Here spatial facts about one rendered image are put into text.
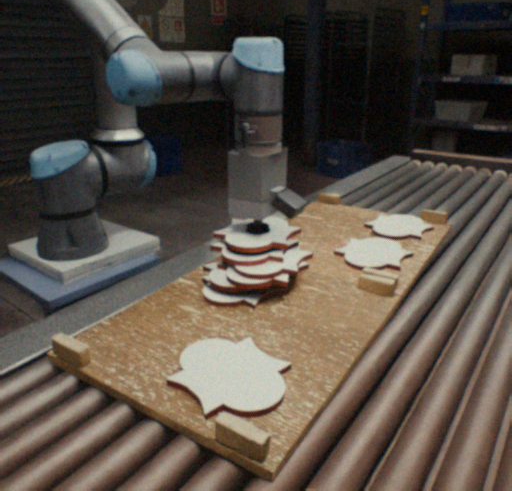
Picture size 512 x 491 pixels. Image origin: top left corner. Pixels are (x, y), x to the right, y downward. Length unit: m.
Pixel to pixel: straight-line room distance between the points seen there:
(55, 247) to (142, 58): 0.49
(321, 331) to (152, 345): 0.24
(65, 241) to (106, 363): 0.46
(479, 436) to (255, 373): 0.25
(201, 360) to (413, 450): 0.26
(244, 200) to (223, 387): 0.31
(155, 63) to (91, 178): 0.40
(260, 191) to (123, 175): 0.43
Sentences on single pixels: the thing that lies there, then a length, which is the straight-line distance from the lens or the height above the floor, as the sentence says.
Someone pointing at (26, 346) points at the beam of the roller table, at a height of 0.91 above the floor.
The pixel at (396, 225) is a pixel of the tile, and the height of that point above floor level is 0.95.
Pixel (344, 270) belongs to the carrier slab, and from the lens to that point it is 0.87.
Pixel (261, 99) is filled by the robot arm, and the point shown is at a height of 1.24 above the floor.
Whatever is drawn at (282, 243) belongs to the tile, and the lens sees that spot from 0.75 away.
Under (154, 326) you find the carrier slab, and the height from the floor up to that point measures 0.94.
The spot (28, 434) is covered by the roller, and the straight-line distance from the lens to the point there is 0.60.
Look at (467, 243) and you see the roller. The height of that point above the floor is 0.92.
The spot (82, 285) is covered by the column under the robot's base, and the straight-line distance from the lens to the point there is 1.01.
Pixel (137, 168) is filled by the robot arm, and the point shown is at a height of 1.06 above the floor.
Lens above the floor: 1.30
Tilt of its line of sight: 21 degrees down
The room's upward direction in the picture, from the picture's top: straight up
